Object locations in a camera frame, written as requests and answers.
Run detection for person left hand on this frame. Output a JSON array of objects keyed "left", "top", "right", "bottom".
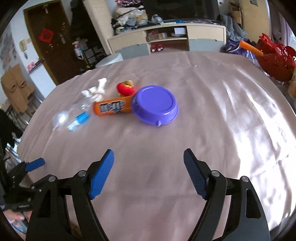
[{"left": 4, "top": 210, "right": 32, "bottom": 235}]

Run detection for clear plastic wrapper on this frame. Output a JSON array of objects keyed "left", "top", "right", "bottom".
[{"left": 52, "top": 78, "right": 107, "bottom": 132}]

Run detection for orange candy tube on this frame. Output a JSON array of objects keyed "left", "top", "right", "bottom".
[{"left": 93, "top": 96, "right": 132, "bottom": 116}]

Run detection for pink satin tablecloth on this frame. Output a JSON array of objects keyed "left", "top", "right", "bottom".
[{"left": 18, "top": 52, "right": 295, "bottom": 240}]

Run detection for purple plastic lid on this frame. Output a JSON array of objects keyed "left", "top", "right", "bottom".
[{"left": 131, "top": 85, "right": 179, "bottom": 126}]

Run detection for small red toy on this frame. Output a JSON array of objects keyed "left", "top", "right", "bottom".
[{"left": 116, "top": 80, "right": 135, "bottom": 97}]

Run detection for tan coat on chair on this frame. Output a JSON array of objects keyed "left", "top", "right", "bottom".
[{"left": 1, "top": 64, "right": 35, "bottom": 113}]

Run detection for white round stool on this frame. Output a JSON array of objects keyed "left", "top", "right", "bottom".
[{"left": 95, "top": 53, "right": 123, "bottom": 68}]

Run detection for beige tv cabinet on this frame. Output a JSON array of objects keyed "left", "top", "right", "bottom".
[{"left": 108, "top": 23, "right": 226, "bottom": 60}]

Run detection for orange stick in basket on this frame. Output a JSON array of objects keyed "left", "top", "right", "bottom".
[{"left": 239, "top": 41, "right": 264, "bottom": 57}]

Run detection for red plastic basket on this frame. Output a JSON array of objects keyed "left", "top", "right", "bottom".
[{"left": 256, "top": 33, "right": 295, "bottom": 82}]

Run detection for dark wooden door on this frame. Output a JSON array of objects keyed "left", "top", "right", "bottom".
[{"left": 23, "top": 1, "right": 84, "bottom": 85}]

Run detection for pile of clothes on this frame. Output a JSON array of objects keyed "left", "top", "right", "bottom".
[{"left": 111, "top": 1, "right": 164, "bottom": 35}]

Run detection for black flat television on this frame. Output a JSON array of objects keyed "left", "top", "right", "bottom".
[{"left": 142, "top": 0, "right": 220, "bottom": 20}]

